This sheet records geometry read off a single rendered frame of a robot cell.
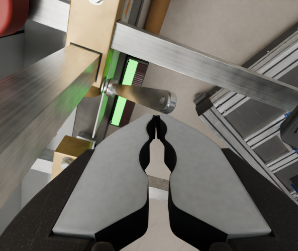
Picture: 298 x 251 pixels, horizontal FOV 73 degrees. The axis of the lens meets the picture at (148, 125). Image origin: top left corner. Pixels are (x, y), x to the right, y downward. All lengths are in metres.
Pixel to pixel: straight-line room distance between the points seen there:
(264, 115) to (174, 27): 0.64
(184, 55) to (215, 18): 0.90
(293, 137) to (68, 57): 0.23
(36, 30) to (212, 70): 0.42
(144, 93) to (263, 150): 1.19
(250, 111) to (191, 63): 0.89
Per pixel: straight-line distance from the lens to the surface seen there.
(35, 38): 0.57
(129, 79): 0.44
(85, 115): 0.50
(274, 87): 0.32
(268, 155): 1.35
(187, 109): 1.27
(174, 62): 0.27
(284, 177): 1.53
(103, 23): 0.25
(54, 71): 0.18
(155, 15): 1.04
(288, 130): 0.24
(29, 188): 0.87
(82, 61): 0.22
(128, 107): 0.47
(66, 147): 0.37
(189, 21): 1.13
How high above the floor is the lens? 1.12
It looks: 59 degrees down
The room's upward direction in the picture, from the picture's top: 178 degrees counter-clockwise
